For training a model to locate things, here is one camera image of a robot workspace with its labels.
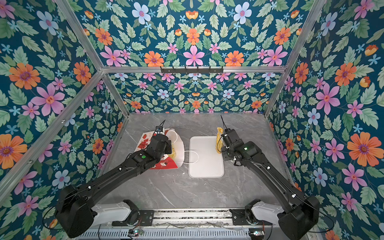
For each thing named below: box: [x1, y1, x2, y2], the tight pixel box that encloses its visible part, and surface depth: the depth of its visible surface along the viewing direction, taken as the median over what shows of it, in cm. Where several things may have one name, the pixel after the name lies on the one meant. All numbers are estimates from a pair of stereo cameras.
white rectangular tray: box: [188, 136, 225, 179], surface depth 93 cm
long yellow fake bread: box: [215, 127, 224, 154], surface depth 92 cm
